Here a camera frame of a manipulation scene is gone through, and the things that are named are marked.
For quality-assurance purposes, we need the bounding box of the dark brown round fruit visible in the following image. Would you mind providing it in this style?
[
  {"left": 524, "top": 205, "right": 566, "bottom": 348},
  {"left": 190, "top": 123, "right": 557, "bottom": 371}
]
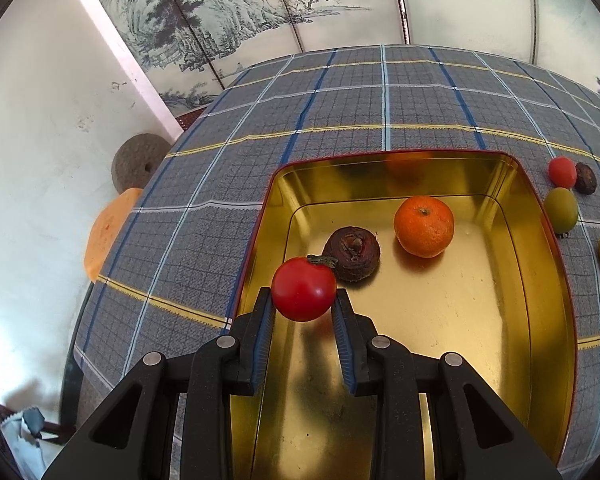
[
  {"left": 322, "top": 226, "right": 381, "bottom": 284},
  {"left": 573, "top": 161, "right": 598, "bottom": 195}
]

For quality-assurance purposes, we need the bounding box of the grey checked tablecloth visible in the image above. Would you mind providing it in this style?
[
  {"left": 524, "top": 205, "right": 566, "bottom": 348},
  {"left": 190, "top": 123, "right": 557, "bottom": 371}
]
[{"left": 72, "top": 45, "right": 600, "bottom": 480}]

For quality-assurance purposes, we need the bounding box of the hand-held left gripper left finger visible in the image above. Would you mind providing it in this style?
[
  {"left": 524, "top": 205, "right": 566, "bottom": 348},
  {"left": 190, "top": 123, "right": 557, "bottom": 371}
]
[{"left": 42, "top": 287, "right": 277, "bottom": 480}]

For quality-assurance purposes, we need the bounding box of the round grey millstone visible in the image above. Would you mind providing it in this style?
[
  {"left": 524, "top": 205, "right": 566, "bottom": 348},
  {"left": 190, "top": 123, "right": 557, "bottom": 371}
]
[{"left": 111, "top": 133, "right": 173, "bottom": 196}]

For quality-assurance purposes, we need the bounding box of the orange mandarin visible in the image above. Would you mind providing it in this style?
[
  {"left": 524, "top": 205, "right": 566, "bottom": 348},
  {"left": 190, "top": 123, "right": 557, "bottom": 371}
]
[{"left": 393, "top": 195, "right": 455, "bottom": 259}]

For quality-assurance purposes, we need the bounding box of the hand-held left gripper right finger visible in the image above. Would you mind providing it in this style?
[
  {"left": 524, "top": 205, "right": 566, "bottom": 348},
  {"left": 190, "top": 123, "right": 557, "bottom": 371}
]
[{"left": 330, "top": 290, "right": 563, "bottom": 480}]

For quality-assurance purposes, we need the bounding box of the white plastic bag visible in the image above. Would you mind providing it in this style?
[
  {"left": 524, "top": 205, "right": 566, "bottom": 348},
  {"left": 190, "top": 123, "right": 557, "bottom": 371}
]
[{"left": 0, "top": 407, "right": 61, "bottom": 480}]

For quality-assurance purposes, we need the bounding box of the yellow round stool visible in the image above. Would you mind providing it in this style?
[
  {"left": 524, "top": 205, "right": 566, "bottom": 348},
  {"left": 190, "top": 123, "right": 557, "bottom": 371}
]
[{"left": 83, "top": 187, "right": 145, "bottom": 283}]

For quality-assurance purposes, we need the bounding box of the painted landscape folding screen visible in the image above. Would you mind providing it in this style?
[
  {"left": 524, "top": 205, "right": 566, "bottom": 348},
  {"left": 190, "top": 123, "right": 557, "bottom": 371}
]
[{"left": 82, "top": 0, "right": 600, "bottom": 111}]

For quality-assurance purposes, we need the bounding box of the red tomato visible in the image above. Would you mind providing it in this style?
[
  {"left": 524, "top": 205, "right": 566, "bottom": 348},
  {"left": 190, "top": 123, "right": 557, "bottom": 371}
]
[
  {"left": 271, "top": 255, "right": 339, "bottom": 323},
  {"left": 547, "top": 156, "right": 578, "bottom": 188}
]

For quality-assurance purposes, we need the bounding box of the gold tin box red outside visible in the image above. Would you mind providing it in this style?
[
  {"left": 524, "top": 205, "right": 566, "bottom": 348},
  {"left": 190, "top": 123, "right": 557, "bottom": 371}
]
[{"left": 227, "top": 149, "right": 578, "bottom": 480}]

